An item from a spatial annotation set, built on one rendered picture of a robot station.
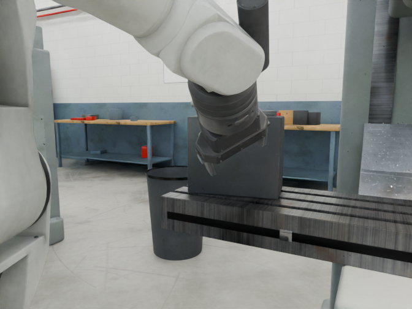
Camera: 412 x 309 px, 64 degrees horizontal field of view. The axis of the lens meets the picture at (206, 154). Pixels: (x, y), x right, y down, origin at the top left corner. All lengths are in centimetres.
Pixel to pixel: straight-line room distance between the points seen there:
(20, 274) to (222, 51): 39
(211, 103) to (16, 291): 36
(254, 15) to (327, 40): 469
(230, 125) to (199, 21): 18
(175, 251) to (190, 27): 227
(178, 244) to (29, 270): 201
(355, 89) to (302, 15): 413
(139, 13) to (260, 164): 53
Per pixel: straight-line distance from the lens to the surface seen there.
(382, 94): 111
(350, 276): 65
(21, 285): 53
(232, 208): 71
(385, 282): 66
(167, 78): 595
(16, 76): 47
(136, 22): 30
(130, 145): 649
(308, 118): 452
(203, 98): 41
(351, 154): 112
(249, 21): 39
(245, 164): 76
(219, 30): 30
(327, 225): 66
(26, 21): 48
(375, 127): 110
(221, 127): 44
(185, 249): 250
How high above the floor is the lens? 111
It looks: 8 degrees down
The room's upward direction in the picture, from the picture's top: straight up
